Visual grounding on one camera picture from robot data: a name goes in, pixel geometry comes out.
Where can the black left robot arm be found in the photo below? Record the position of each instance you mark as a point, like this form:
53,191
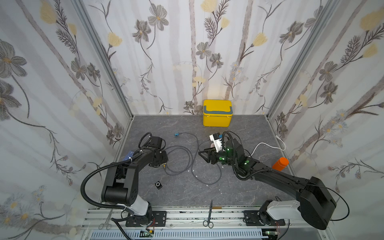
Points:
121,187

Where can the white slotted cable duct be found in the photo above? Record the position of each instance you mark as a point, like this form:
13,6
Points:
198,234

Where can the blue transparent plastic case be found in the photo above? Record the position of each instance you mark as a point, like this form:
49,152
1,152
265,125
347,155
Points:
128,155

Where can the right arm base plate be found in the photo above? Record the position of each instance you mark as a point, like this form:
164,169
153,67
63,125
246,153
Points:
252,219

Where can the yellow storage box grey handle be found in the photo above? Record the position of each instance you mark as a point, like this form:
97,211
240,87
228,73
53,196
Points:
217,113

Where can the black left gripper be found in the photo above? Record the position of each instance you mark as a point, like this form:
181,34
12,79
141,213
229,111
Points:
165,158

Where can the silver surgical scissors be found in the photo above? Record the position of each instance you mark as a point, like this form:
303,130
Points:
106,225

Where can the orange cylindrical bottle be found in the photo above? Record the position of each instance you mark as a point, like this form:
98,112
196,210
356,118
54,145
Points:
281,164

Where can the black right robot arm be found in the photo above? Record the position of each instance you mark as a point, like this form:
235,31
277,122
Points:
312,201

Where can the black handled scissors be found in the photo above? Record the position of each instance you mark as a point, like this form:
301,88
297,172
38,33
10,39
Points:
208,222

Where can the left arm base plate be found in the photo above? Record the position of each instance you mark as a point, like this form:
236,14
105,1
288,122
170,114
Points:
155,218

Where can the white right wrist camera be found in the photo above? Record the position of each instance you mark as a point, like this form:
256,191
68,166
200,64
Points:
217,140

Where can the black mp3 player left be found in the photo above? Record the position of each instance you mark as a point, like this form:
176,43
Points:
158,185

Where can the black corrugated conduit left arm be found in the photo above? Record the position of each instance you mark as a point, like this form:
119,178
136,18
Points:
92,185

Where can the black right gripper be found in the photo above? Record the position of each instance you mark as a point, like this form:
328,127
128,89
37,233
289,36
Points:
213,156

